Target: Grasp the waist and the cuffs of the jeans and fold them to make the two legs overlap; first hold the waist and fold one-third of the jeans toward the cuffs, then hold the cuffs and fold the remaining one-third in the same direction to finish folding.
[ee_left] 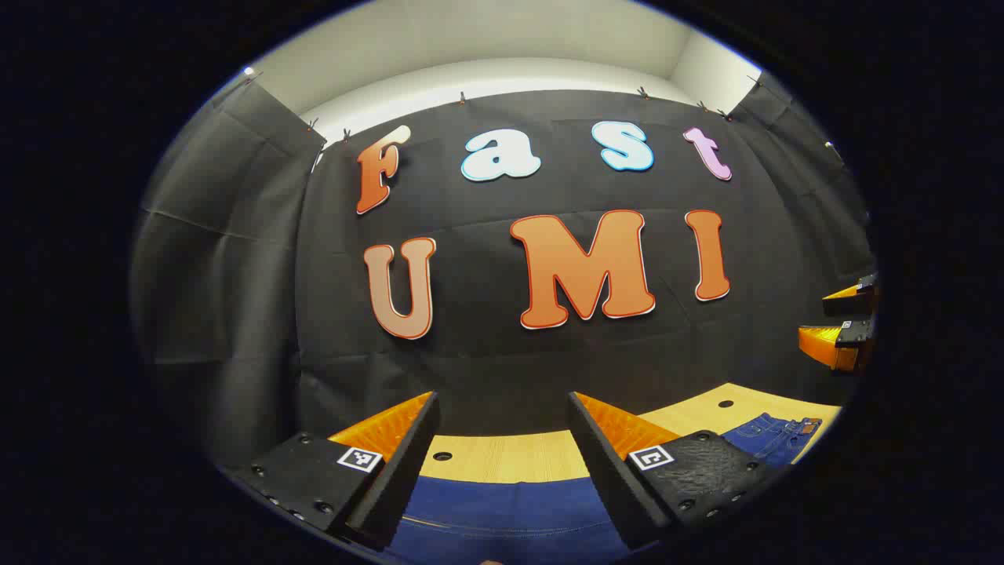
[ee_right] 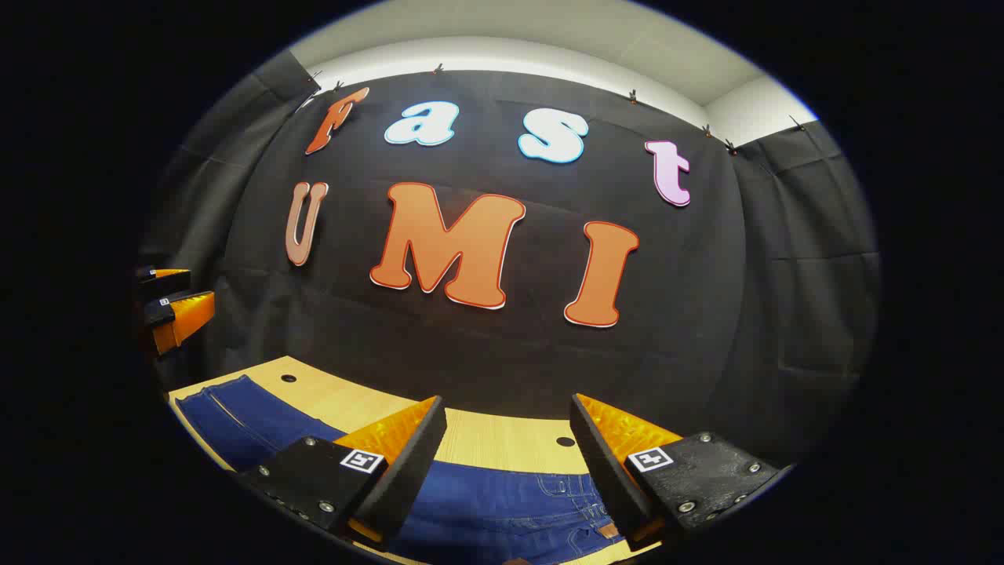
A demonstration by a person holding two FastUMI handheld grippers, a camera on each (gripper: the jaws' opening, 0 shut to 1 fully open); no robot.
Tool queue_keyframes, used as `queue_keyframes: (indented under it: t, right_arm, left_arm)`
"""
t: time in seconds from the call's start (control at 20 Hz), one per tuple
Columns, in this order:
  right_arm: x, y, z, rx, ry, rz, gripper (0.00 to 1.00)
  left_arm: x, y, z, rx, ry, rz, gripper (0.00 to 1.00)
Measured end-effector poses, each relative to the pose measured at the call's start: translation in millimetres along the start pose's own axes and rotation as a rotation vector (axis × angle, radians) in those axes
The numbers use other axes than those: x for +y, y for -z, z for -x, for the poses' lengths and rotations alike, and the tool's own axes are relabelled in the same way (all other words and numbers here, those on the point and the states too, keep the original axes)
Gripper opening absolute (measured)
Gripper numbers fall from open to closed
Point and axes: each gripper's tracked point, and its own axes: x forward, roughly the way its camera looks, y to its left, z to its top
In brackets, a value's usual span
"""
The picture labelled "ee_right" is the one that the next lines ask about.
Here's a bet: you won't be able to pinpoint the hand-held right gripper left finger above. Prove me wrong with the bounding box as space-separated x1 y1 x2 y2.
239 395 448 546

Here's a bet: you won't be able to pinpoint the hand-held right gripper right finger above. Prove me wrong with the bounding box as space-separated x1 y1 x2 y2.
570 393 785 550

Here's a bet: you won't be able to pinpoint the blue denim jeans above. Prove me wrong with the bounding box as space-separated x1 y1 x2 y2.
174 374 628 564

